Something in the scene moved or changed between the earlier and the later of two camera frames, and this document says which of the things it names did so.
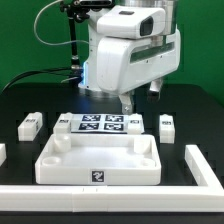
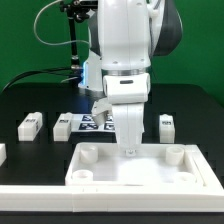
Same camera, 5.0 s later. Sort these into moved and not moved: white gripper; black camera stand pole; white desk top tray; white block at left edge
Moved: white gripper; white desk top tray
Not moved: white block at left edge; black camera stand pole
